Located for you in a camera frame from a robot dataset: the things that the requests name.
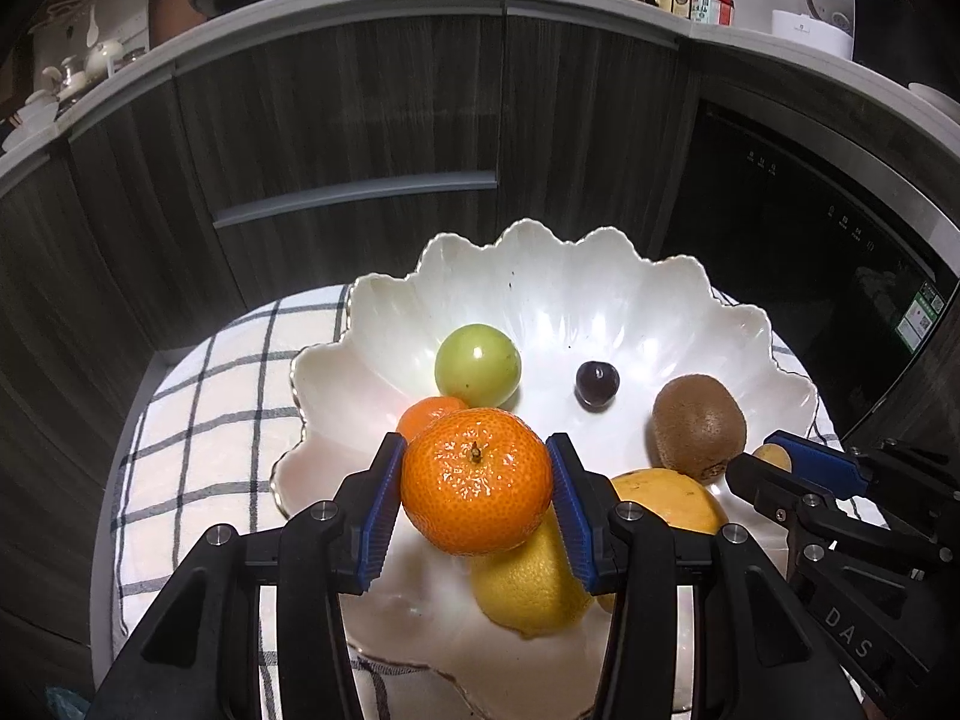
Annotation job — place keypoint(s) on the brown kiwi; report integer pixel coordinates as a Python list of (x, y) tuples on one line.
[(694, 424)]

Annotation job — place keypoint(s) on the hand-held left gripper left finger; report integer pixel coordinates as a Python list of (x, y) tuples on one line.
[(381, 517)]

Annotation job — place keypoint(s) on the green label sticker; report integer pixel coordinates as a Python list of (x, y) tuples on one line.
[(921, 319)]

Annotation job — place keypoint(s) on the black built-in dishwasher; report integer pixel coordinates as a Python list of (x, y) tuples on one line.
[(787, 277)]

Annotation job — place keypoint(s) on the white scalloped bowl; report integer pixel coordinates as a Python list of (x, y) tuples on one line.
[(600, 300)]

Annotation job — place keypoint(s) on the white checked cloth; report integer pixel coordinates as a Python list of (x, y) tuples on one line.
[(225, 427)]

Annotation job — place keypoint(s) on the small tan longan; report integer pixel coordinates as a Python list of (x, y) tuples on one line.
[(771, 457)]

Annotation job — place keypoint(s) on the white tea cup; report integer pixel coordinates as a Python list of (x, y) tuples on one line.
[(37, 109)]

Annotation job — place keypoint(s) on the white teapot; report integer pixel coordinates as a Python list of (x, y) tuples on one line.
[(103, 58)]

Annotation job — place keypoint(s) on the yellow mango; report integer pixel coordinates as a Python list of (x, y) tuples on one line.
[(675, 499)]

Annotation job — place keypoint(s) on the orange tangerine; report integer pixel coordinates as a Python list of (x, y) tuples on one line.
[(427, 414), (472, 487)]

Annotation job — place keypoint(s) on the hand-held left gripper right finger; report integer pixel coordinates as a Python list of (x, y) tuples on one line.
[(574, 517)]

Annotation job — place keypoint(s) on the white round container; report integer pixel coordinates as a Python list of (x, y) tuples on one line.
[(814, 31)]

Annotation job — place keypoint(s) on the green apple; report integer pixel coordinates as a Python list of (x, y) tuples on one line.
[(476, 364)]

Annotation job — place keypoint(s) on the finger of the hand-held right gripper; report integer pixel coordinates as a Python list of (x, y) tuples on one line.
[(821, 461), (765, 484)]

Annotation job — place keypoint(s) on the yellow lemon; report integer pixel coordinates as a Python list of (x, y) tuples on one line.
[(525, 585)]

